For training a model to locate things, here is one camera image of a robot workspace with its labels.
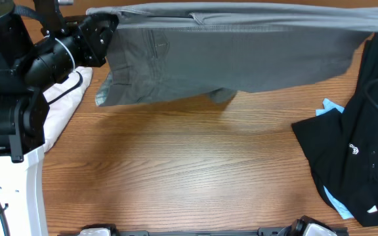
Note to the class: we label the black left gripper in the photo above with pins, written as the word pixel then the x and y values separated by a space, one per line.
pixel 94 46

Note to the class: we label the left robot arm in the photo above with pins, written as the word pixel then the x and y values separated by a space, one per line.
pixel 38 49

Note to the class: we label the light blue cloth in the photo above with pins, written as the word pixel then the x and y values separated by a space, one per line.
pixel 328 105

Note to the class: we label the grey shorts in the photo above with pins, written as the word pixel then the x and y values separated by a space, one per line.
pixel 168 51

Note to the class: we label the black polo shirt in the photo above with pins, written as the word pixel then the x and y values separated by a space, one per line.
pixel 342 148

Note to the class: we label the folded cream shorts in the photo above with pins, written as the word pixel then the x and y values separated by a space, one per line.
pixel 62 110

